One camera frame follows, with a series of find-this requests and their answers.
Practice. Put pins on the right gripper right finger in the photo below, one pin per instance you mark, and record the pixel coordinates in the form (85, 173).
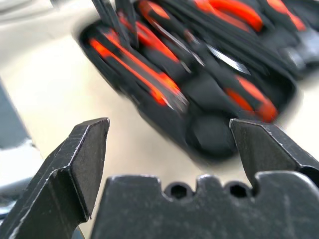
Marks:
(269, 147)

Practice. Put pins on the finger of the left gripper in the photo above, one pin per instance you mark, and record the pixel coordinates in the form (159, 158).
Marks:
(109, 17)
(129, 17)

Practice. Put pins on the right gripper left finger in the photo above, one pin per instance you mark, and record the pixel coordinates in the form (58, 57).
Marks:
(64, 171)

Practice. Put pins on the orange black screwdriver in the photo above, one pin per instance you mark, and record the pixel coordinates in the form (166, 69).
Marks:
(251, 97)
(159, 10)

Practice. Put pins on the orange black utility knife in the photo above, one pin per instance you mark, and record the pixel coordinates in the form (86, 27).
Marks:
(139, 74)

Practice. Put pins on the black tool case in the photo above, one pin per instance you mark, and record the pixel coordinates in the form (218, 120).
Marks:
(209, 134)

